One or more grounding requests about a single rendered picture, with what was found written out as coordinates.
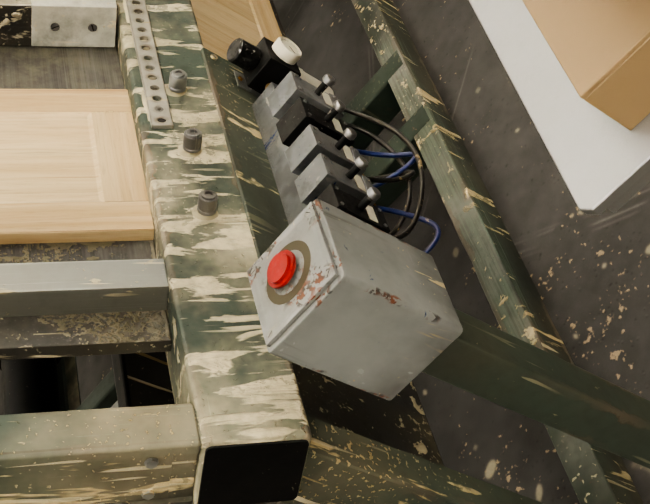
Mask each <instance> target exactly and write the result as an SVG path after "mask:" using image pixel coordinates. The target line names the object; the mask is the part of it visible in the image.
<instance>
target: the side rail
mask: <svg viewBox="0 0 650 504"><path fill-rule="evenodd" d="M200 447H201V441H200V436H199V431H198V426H197V420H196V415H195V410H194V407H193V404H191V403H183V404H167V405H151V406H135V407H120V408H104V409H88V410H72V411H56V412H40V413H25V414H9V415H0V504H192V502H193V487H194V480H195V473H196V466H197V459H198V453H200Z"/></svg>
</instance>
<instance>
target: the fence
mask: <svg viewBox="0 0 650 504"><path fill-rule="evenodd" d="M168 291H169V283H168V278H167V273H166V268H165V263H164V259H134V260H102V261H71V262H39V263H7V264H0V317H15V316H38V315H62V314H85V313H108V312H132V311H155V310H166V309H167V301H168Z"/></svg>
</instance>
